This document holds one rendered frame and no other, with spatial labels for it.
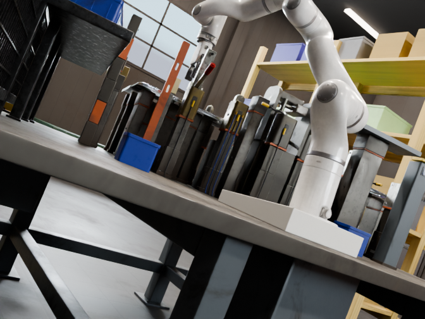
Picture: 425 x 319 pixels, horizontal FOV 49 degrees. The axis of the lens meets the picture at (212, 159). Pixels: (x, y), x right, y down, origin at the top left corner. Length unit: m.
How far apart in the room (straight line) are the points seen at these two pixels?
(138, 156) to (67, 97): 7.23
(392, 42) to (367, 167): 3.07
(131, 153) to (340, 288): 0.72
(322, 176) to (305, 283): 0.32
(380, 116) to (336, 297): 3.23
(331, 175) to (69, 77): 7.47
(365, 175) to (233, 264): 1.00
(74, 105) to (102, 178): 7.91
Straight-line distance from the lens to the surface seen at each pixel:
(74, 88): 8.65
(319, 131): 1.45
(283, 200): 1.87
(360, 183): 1.89
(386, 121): 4.58
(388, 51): 4.84
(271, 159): 1.74
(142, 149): 1.43
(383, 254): 2.03
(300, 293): 1.31
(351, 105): 1.45
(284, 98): 1.87
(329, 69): 1.57
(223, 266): 0.98
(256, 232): 0.95
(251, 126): 1.78
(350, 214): 1.88
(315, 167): 1.42
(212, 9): 1.91
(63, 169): 0.74
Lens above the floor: 0.74
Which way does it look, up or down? 3 degrees up
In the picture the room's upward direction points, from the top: 22 degrees clockwise
